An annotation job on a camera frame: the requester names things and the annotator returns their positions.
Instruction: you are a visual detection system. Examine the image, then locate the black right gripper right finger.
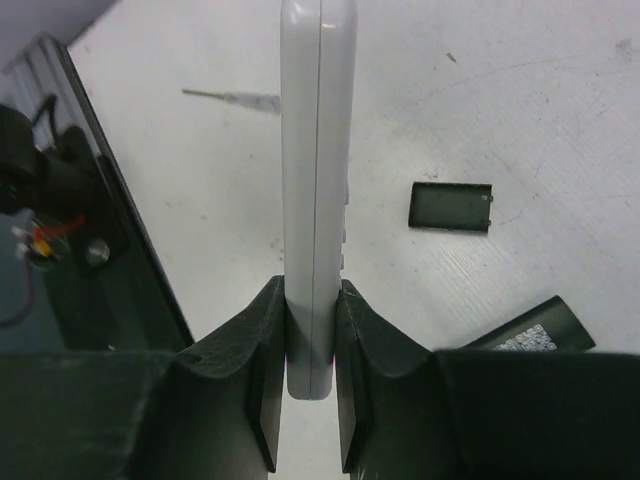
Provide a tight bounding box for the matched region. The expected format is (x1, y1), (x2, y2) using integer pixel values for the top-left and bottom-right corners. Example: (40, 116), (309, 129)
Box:
(335, 282), (639, 479)

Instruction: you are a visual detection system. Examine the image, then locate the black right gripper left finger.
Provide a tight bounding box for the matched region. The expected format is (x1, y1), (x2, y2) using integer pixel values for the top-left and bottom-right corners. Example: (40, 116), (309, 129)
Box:
(1, 276), (285, 479)

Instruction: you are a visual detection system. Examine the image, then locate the black remote control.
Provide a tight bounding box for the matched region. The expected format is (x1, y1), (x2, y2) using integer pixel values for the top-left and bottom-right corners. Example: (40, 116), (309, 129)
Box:
(463, 295), (596, 352)

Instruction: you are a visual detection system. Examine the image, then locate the black battery cover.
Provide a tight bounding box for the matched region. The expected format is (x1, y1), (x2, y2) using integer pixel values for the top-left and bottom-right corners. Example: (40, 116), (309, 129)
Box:
(408, 182), (493, 233)

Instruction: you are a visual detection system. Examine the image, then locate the white remote control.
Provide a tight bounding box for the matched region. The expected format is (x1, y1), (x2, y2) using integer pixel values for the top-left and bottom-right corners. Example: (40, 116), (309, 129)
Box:
(280, 1), (358, 400)

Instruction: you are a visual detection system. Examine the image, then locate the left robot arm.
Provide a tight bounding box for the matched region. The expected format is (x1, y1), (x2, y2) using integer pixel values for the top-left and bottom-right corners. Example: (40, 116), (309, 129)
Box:
(1, 104), (97, 215)

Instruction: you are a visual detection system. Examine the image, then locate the clear test screwdriver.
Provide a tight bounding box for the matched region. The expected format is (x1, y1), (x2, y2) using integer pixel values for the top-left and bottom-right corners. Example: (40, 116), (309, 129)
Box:
(181, 88), (281, 115)

